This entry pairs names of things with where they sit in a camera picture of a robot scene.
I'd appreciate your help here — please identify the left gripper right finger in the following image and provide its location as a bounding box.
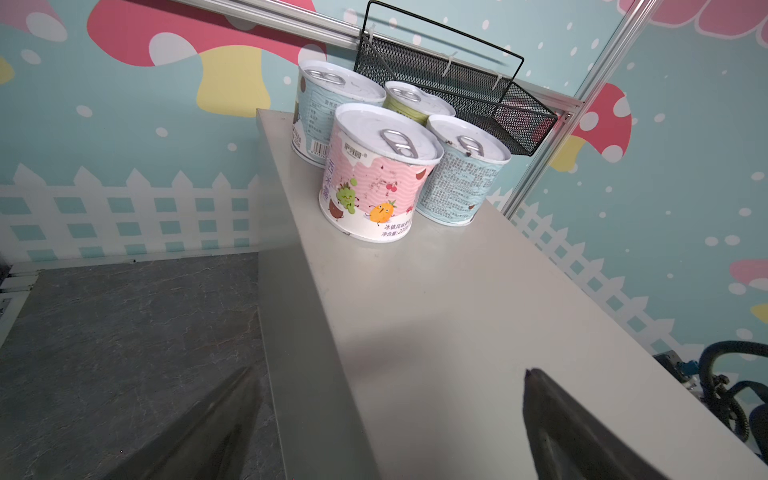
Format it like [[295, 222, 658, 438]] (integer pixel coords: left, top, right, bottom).
[[523, 368, 665, 479]]

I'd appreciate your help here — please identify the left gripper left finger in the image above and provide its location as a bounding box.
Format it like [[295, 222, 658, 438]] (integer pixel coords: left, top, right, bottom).
[[105, 367, 262, 479]]

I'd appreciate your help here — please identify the pink label can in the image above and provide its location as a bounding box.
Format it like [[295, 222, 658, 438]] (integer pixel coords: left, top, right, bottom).
[[318, 103, 444, 243]]

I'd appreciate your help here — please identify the teal label can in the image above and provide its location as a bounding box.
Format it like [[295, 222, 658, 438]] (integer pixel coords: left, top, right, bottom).
[[292, 60, 386, 168]]

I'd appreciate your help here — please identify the green label can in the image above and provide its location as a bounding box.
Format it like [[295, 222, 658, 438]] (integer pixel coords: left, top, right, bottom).
[[383, 81, 456, 126]]

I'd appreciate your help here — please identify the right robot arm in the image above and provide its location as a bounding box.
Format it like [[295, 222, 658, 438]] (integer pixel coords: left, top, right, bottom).
[[653, 340, 767, 463]]

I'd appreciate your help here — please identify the grey metal cabinet counter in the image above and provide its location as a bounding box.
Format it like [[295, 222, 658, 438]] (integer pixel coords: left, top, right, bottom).
[[257, 110, 767, 479]]

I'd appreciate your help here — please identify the black mesh wall basket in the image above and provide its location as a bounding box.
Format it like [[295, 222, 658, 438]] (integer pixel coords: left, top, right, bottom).
[[354, 1, 558, 157]]

